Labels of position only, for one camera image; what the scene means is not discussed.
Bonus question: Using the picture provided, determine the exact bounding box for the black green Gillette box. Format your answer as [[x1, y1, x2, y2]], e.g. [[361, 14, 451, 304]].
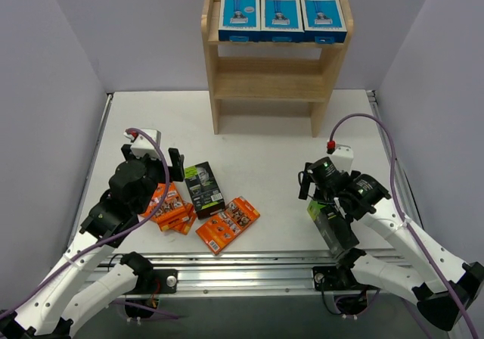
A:
[[185, 161, 225, 219], [307, 200, 359, 259]]

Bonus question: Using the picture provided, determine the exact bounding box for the blue Harry's razor box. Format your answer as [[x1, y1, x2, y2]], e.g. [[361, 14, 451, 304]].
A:
[[300, 0, 347, 44], [260, 0, 304, 43]]

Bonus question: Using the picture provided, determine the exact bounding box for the white Harry's razor blister pack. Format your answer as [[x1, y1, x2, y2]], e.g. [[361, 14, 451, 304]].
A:
[[218, 0, 261, 42]]

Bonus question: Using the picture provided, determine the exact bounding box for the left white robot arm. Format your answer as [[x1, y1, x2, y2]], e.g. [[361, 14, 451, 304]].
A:
[[1, 145, 185, 338]]

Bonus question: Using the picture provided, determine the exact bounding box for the wooden three-tier shelf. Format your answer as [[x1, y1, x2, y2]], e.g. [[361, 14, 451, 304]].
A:
[[201, 0, 354, 136]]

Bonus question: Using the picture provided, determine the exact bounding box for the orange razor pack top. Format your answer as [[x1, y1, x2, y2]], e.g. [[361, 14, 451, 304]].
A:
[[141, 183, 187, 232]]

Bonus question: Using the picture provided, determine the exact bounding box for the orange razor pack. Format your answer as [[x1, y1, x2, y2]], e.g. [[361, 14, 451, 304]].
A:
[[141, 183, 187, 232], [196, 197, 260, 255], [172, 202, 197, 235]]

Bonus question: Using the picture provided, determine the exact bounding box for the orange razor pack left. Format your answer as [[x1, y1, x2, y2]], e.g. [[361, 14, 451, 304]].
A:
[[172, 202, 197, 235]]

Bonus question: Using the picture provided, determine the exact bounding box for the orange razor pack front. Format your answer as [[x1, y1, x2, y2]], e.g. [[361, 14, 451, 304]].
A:
[[196, 197, 260, 255]]

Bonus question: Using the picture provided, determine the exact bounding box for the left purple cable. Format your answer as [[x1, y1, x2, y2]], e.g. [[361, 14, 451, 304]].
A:
[[0, 127, 171, 319]]

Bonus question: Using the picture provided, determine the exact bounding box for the purple cable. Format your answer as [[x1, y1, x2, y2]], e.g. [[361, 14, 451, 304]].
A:
[[327, 114, 481, 339], [0, 127, 171, 319]]

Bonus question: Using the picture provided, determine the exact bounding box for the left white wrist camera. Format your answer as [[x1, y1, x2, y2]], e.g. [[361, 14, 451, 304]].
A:
[[123, 129, 161, 160]]

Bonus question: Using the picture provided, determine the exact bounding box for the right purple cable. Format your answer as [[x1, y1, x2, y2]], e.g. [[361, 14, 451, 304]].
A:
[[327, 114, 481, 339]]

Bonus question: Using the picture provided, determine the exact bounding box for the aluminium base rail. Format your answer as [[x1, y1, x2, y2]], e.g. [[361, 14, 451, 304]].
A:
[[90, 250, 451, 298]]

